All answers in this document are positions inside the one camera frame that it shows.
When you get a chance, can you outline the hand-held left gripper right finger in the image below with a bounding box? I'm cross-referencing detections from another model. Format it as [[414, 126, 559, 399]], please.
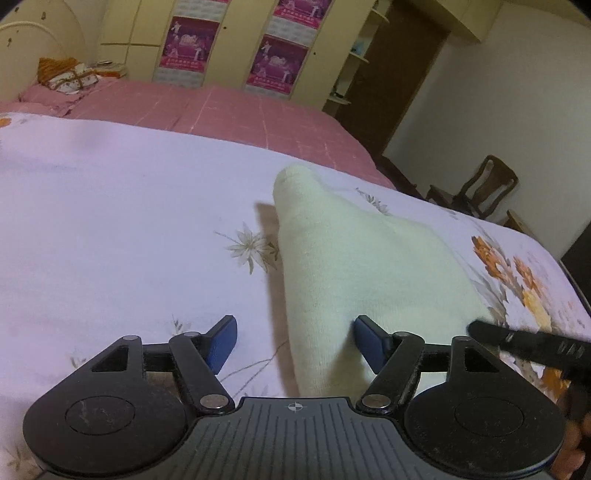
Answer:
[[353, 315, 511, 415]]

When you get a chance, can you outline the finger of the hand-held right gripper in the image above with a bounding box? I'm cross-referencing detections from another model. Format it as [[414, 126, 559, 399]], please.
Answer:
[[466, 320, 591, 381]]

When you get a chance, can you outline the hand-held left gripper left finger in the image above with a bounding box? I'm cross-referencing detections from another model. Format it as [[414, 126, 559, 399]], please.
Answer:
[[78, 315, 239, 416]]

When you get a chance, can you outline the cream towel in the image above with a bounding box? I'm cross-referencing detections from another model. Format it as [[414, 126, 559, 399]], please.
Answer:
[[272, 166, 497, 398]]

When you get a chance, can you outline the person's right hand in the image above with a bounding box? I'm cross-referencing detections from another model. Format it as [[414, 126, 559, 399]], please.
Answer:
[[551, 408, 591, 480]]

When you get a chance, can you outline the dark wooden chair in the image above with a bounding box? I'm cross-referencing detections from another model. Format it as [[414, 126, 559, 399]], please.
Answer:
[[425, 154, 519, 220]]

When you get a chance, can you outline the floral white bedsheet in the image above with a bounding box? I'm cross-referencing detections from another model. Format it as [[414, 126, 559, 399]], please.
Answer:
[[0, 111, 591, 480]]

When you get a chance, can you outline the pink checked bed cover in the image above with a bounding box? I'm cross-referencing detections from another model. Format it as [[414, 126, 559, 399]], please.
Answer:
[[0, 78, 398, 190]]

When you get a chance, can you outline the dark wooden door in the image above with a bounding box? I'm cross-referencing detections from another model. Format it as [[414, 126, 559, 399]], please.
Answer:
[[346, 0, 451, 158]]

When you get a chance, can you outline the cream corner shelf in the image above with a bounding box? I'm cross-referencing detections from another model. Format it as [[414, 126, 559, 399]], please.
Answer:
[[323, 0, 391, 116]]

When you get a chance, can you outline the stack of papers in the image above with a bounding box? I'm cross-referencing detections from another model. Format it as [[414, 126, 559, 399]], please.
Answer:
[[96, 60, 129, 78]]

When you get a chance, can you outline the checked white pillow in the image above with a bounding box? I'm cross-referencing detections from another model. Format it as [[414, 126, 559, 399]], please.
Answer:
[[46, 65, 100, 93]]

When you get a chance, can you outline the orange striped cloth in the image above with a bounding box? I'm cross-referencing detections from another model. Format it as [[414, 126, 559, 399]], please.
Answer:
[[37, 56, 79, 86]]

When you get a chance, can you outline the cream wardrobe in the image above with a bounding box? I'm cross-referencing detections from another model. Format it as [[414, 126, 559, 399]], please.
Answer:
[[99, 0, 384, 112]]

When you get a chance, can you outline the cream overhead cabinet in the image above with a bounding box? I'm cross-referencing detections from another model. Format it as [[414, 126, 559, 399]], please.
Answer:
[[410, 0, 505, 45]]

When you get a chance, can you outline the cream bed headboard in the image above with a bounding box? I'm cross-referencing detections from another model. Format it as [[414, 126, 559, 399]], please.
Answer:
[[0, 0, 88, 104]]

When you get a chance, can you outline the purple wall poster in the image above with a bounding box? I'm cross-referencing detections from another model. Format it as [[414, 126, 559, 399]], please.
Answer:
[[158, 16, 219, 88], [177, 0, 232, 16], [272, 0, 334, 29], [246, 34, 308, 99]]

